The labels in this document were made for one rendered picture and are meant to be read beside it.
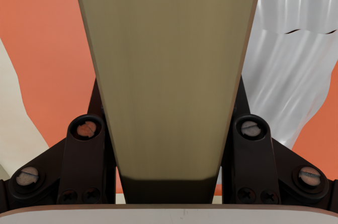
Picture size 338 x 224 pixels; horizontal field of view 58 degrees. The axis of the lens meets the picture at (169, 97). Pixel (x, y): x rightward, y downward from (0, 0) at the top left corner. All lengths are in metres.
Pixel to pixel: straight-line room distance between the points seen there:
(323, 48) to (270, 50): 0.03
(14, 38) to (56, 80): 0.04
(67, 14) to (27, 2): 0.02
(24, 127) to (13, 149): 0.04
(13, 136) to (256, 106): 0.19
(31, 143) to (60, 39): 0.11
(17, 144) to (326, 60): 0.24
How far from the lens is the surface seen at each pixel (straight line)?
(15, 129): 0.27
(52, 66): 0.21
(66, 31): 0.19
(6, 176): 0.33
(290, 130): 0.25
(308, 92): 0.22
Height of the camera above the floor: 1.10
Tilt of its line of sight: 44 degrees down
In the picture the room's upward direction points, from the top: 179 degrees counter-clockwise
